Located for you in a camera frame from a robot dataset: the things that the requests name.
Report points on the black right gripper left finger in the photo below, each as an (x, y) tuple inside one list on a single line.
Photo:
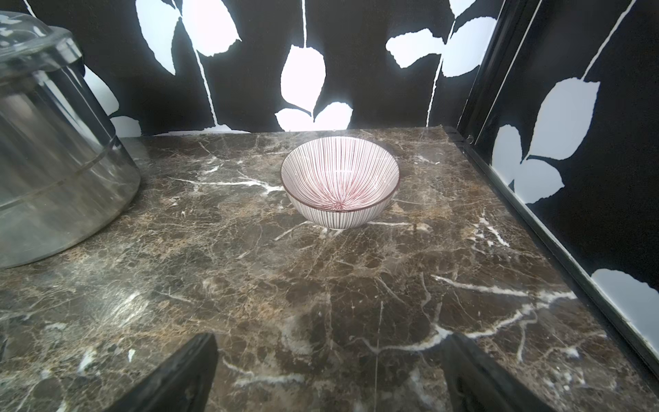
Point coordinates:
[(181, 383)]

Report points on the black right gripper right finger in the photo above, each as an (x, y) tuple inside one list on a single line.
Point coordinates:
[(476, 382)]

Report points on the pink striped ceramic bowl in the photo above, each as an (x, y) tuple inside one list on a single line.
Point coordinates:
[(340, 182)]

